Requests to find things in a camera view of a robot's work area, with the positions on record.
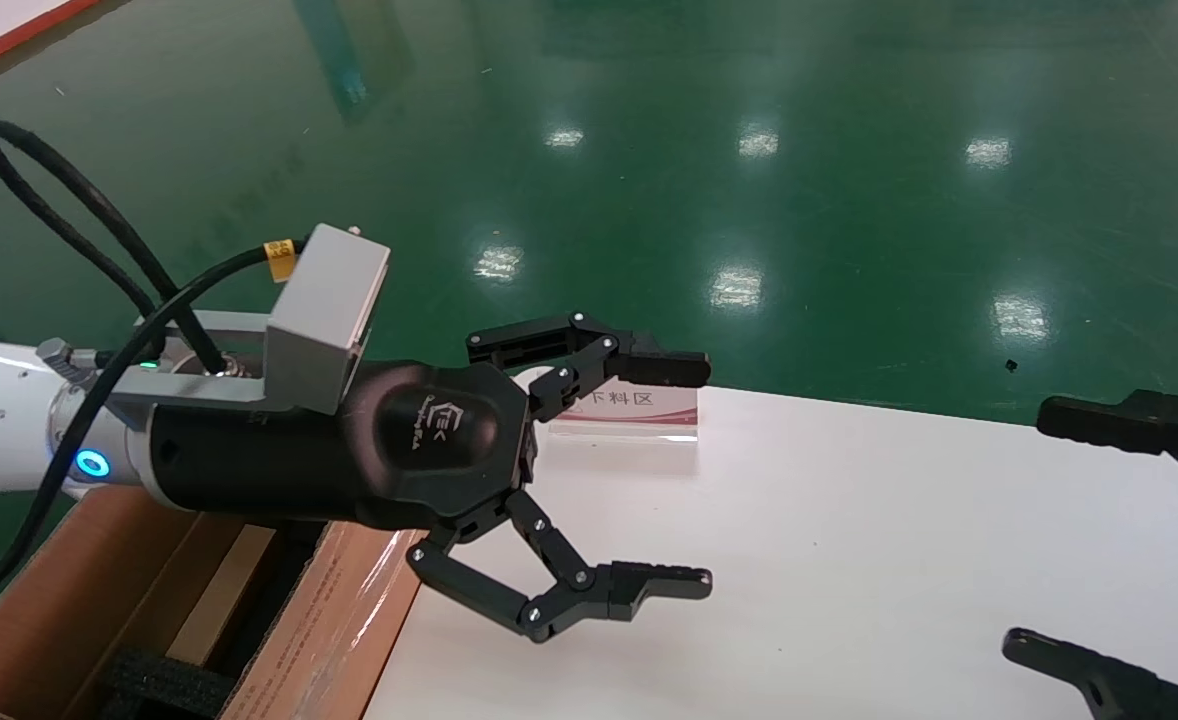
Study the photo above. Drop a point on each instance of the acrylic sign with red print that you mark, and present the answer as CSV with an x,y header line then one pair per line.
x,y
639,412

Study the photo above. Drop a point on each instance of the black foam padding block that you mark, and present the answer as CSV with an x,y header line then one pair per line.
x,y
164,685

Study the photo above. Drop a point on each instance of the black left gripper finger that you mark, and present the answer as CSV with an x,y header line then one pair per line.
x,y
609,355
569,592

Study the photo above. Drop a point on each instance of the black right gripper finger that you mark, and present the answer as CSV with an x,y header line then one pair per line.
x,y
1099,425
1109,685

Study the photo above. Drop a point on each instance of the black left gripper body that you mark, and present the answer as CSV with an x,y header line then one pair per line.
x,y
349,450

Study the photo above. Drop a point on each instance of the large open cardboard box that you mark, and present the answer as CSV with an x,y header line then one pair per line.
x,y
339,620

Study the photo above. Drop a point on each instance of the gray wrist camera box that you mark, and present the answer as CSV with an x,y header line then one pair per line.
x,y
329,300

